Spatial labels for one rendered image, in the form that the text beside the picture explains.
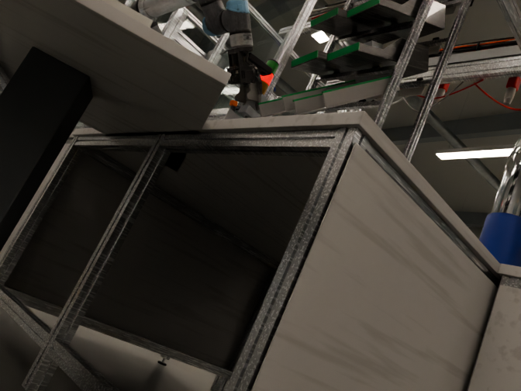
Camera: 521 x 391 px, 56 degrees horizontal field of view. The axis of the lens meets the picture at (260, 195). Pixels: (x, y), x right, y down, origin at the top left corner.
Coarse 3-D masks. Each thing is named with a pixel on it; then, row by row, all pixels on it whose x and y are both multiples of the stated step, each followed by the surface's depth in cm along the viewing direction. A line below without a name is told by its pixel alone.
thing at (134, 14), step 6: (102, 0) 131; (108, 0) 131; (114, 0) 132; (114, 6) 131; (120, 6) 132; (126, 6) 132; (126, 12) 132; (132, 12) 132; (138, 12) 133; (138, 18) 133; (144, 18) 133; (144, 24) 133; (150, 24) 133
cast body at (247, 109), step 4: (248, 100) 170; (248, 104) 168; (252, 104) 166; (240, 108) 168; (244, 108) 166; (248, 108) 165; (252, 108) 166; (240, 112) 167; (244, 112) 166; (248, 112) 165; (252, 112) 167; (256, 112) 168; (244, 116) 169; (248, 116) 169; (252, 116) 167; (256, 116) 168
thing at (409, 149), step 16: (432, 0) 141; (464, 0) 155; (416, 16) 140; (464, 16) 154; (416, 32) 137; (448, 48) 149; (400, 64) 134; (400, 80) 134; (432, 80) 147; (384, 96) 132; (432, 96) 145; (384, 112) 130; (416, 128) 142; (416, 144) 142
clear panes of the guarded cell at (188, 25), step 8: (160, 16) 288; (168, 16) 292; (160, 24) 289; (184, 24) 299; (192, 24) 303; (184, 32) 299; (192, 32) 303; (200, 32) 307; (192, 40) 304; (200, 40) 307; (208, 40) 311; (200, 48) 308; (208, 48) 312; (288, 112) 335; (312, 112) 317; (80, 128) 219
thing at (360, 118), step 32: (224, 128) 122; (256, 128) 113; (288, 128) 105; (320, 128) 99; (128, 160) 202; (192, 160) 160; (224, 160) 146; (256, 160) 133; (288, 160) 123; (320, 160) 114; (192, 192) 207; (224, 192) 183; (256, 192) 164; (288, 192) 148; (224, 224) 244; (256, 224) 211; (288, 224) 186; (448, 224) 117; (480, 256) 128
